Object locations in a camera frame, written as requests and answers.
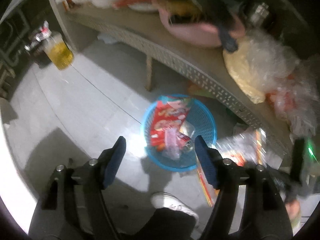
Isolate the clear red plastic bag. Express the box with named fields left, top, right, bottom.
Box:
left=266, top=74, right=319, bottom=138

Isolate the yellow plastic bag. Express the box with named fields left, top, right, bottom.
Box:
left=223, top=31, right=300, bottom=104

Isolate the red snack bag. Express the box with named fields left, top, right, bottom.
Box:
left=150, top=95, right=194, bottom=152

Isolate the crinkled clear wrapper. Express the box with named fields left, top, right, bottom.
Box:
left=215, top=127, right=283, bottom=208

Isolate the cooking oil bottle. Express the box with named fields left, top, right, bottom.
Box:
left=35, top=21, right=74, bottom=70

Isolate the pink plastic basin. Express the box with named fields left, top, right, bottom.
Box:
left=157, top=4, right=247, bottom=49

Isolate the blue plastic trash basket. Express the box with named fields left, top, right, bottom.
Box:
left=141, top=94, right=217, bottom=172

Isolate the white sneaker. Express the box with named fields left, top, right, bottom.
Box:
left=150, top=192, right=199, bottom=227

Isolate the white plates stack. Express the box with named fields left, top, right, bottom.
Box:
left=128, top=1, right=158, bottom=13

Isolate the person's right hand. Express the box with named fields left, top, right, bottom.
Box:
left=285, top=199, right=300, bottom=221

